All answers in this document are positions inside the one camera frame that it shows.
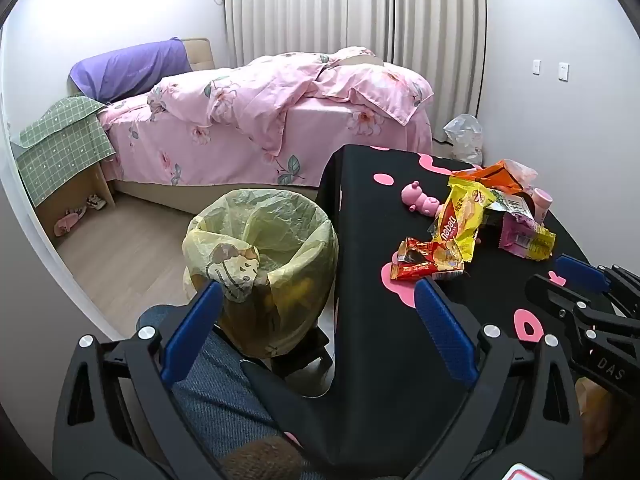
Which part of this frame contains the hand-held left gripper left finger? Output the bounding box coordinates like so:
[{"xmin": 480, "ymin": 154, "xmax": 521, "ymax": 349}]
[{"xmin": 52, "ymin": 280, "xmax": 236, "ymax": 480}]

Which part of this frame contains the yellow chip bag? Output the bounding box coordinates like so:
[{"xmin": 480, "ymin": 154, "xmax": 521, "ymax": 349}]
[{"xmin": 427, "ymin": 176, "xmax": 496, "ymax": 263}]

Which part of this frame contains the orange snack bag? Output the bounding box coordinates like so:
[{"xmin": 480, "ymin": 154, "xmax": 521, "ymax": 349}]
[{"xmin": 450, "ymin": 159, "xmax": 538, "ymax": 196}]

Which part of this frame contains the wooden nightstand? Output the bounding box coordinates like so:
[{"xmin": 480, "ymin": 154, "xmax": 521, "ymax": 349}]
[{"xmin": 37, "ymin": 157, "xmax": 117, "ymax": 248}]

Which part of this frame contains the black red snack wrapper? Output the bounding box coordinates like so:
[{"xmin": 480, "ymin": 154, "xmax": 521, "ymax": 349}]
[{"xmin": 390, "ymin": 236, "xmax": 466, "ymax": 282}]

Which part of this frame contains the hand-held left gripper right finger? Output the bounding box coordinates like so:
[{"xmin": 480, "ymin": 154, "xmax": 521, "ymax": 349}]
[{"xmin": 405, "ymin": 277, "xmax": 586, "ymax": 480}]

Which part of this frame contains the beige headboard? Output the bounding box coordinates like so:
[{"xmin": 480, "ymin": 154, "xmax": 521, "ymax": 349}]
[{"xmin": 180, "ymin": 37, "xmax": 217, "ymax": 72}]

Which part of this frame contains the pink plush slipper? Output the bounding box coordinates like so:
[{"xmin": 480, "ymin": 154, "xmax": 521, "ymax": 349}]
[{"xmin": 54, "ymin": 210, "xmax": 87, "ymax": 237}]

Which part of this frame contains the bin with green liner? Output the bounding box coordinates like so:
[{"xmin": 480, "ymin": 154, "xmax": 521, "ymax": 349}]
[{"xmin": 181, "ymin": 188, "xmax": 340, "ymax": 358}]

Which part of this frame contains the pink pig toy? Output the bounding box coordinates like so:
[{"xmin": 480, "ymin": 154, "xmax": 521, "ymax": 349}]
[{"xmin": 401, "ymin": 180, "xmax": 443, "ymax": 218}]

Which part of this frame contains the person's jeans leg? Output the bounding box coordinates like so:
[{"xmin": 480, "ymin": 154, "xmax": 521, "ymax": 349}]
[{"xmin": 137, "ymin": 305, "xmax": 306, "ymax": 480}]

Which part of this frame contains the green checked cloth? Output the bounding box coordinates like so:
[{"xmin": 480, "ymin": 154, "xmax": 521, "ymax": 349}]
[{"xmin": 11, "ymin": 96, "xmax": 117, "ymax": 208}]

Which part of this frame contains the pink cup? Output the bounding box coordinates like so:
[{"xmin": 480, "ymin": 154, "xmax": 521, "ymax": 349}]
[{"xmin": 530, "ymin": 187, "xmax": 552, "ymax": 223}]

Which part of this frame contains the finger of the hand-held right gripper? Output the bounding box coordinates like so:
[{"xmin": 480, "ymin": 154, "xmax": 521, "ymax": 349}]
[
  {"xmin": 525, "ymin": 272, "xmax": 640, "ymax": 346},
  {"xmin": 555, "ymin": 254, "xmax": 640, "ymax": 320}
]

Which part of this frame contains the black pink spotted tablecloth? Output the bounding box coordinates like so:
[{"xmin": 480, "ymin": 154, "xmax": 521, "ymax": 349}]
[{"xmin": 317, "ymin": 144, "xmax": 640, "ymax": 480}]

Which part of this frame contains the pink floral duvet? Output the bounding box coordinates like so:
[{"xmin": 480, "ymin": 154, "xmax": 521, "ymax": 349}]
[{"xmin": 150, "ymin": 47, "xmax": 435, "ymax": 157}]

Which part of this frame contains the clear plastic bag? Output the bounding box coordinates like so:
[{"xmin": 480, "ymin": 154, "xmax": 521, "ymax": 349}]
[{"xmin": 442, "ymin": 114, "xmax": 485, "ymax": 166}]

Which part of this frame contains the white pleated curtain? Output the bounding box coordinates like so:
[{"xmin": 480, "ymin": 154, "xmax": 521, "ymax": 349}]
[{"xmin": 222, "ymin": 0, "xmax": 488, "ymax": 143}]

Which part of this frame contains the pink bed quilt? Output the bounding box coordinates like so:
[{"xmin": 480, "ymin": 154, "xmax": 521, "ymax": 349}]
[{"xmin": 97, "ymin": 95, "xmax": 433, "ymax": 202}]

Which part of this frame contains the purple pillow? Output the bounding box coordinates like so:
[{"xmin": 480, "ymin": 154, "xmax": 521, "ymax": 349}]
[{"xmin": 69, "ymin": 37, "xmax": 193, "ymax": 103}]

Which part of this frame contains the brown fuzzy cloth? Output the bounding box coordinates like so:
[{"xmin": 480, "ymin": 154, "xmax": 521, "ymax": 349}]
[{"xmin": 220, "ymin": 435, "xmax": 306, "ymax": 480}]

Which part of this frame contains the pink cartoon snack packet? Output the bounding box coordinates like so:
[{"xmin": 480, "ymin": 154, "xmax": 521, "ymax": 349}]
[{"xmin": 499, "ymin": 210, "xmax": 557, "ymax": 262}]

